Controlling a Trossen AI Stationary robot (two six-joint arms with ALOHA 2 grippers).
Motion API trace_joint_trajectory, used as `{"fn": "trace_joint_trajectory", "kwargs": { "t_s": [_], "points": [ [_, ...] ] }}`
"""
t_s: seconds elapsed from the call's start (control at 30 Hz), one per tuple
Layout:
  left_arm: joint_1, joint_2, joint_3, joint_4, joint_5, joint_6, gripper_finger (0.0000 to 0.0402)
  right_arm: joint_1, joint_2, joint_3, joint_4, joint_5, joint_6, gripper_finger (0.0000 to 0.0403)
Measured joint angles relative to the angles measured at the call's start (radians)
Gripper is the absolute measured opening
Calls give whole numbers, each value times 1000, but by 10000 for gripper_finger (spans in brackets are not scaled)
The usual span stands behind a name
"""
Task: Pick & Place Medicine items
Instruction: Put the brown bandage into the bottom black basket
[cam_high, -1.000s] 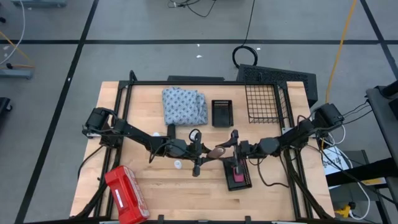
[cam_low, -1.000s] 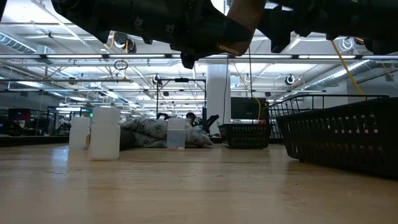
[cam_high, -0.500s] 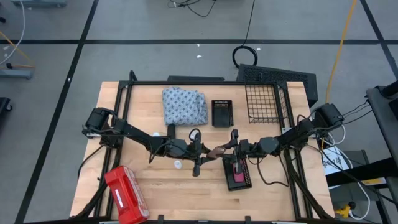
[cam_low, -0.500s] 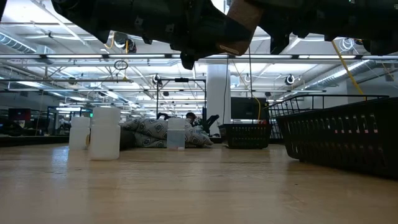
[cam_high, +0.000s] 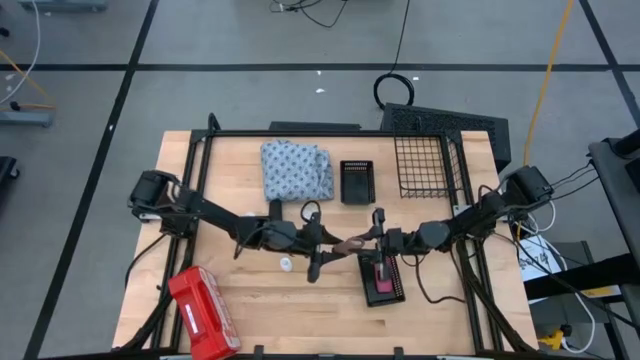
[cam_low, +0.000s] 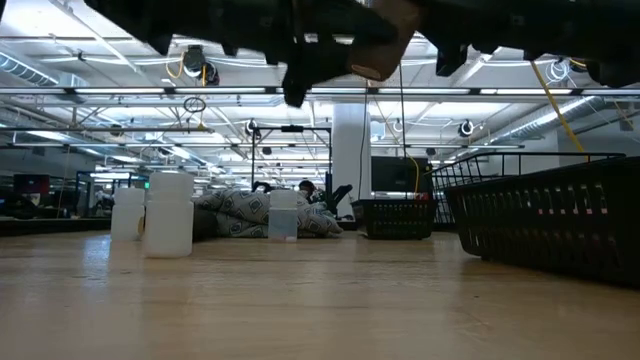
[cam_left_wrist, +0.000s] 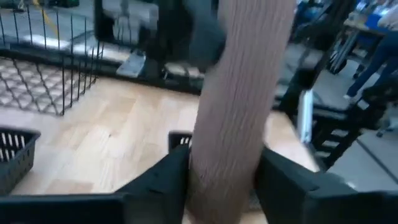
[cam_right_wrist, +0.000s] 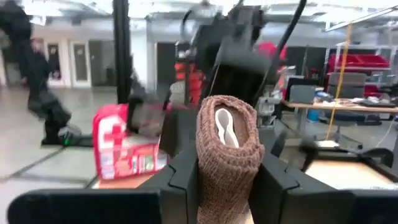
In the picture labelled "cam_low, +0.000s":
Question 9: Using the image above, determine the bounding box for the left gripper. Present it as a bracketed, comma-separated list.
[172, 0, 400, 109]

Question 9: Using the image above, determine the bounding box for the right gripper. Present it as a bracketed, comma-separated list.
[416, 0, 586, 78]

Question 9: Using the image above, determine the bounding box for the tan bandage roll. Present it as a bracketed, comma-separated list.
[347, 0, 422, 83]

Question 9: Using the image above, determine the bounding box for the small black plastic basket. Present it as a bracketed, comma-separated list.
[351, 198, 439, 241]

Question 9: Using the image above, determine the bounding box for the grey patterned cloth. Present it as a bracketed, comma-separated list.
[192, 188, 345, 240]

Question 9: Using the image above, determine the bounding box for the black bandage roll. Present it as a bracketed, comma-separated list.
[192, 207, 220, 240]

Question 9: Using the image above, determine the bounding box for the large black plastic basket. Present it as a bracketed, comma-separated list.
[443, 156, 640, 290]

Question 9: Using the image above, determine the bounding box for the white bottle cap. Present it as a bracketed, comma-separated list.
[143, 172, 195, 260]

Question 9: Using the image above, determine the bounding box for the small translucent white bottle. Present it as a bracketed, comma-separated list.
[110, 187, 147, 243]

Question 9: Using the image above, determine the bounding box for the white building column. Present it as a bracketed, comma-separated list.
[332, 103, 372, 221]

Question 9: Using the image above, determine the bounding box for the person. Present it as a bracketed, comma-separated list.
[298, 179, 329, 206]

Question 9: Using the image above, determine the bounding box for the black screen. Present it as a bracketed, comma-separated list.
[370, 156, 432, 194]

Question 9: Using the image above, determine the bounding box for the long ceiling light strip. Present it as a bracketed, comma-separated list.
[0, 85, 640, 98]

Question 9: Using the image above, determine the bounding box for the red lit monitor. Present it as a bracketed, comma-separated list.
[13, 173, 51, 195]

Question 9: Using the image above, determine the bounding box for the black background gantry frame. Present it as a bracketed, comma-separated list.
[249, 124, 334, 201]

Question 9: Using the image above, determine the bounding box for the yellow cable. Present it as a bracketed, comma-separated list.
[372, 97, 422, 196]
[529, 60, 587, 162]

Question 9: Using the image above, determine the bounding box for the black wire basket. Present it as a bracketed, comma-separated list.
[428, 151, 627, 226]

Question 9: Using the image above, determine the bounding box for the silver air duct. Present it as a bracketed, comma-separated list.
[0, 52, 61, 87]

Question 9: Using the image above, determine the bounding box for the black aluminium table frame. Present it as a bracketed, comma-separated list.
[0, 217, 361, 237]

